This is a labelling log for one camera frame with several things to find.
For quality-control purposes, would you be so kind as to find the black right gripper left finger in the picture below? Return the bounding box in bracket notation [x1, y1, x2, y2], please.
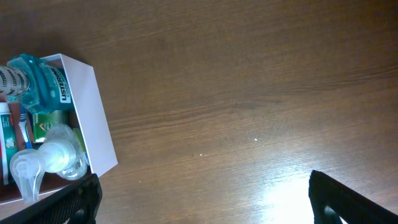
[1, 174, 103, 224]

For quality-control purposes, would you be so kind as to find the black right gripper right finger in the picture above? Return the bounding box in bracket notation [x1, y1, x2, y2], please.
[308, 170, 397, 224]

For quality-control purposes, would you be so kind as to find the clear purple sanitizer bottle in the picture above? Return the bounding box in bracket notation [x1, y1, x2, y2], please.
[10, 124, 88, 203]

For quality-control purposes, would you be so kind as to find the Colgate toothpaste tube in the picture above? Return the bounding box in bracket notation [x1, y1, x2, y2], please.
[1, 102, 18, 185]

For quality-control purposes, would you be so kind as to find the green Dettol soap pack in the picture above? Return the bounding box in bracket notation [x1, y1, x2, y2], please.
[32, 110, 86, 153]

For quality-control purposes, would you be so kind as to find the blue white toothbrush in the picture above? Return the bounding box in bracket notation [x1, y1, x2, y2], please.
[18, 105, 33, 149]

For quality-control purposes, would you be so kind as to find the teal Listerine mouthwash bottle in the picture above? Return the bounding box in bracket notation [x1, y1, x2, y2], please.
[1, 54, 74, 114]

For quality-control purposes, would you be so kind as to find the pink white open box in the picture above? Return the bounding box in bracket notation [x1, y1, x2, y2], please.
[1, 54, 118, 204]

